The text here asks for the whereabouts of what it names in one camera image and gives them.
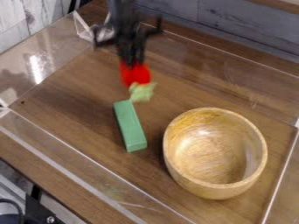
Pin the black clamp under table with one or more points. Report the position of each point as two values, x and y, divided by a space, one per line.
35 213

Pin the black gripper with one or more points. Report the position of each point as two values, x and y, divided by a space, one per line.
130 38

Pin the red plush strawberry toy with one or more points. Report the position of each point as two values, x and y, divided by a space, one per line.
137 79

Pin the clear acrylic tray wall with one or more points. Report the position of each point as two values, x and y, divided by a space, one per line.
59 134

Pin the wooden bowl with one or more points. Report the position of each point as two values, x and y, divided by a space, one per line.
216 152

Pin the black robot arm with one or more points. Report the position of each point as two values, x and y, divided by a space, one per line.
123 9

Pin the green rectangular block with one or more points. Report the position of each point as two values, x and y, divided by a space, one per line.
131 129

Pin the clear acrylic corner bracket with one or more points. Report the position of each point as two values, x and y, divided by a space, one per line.
91 30

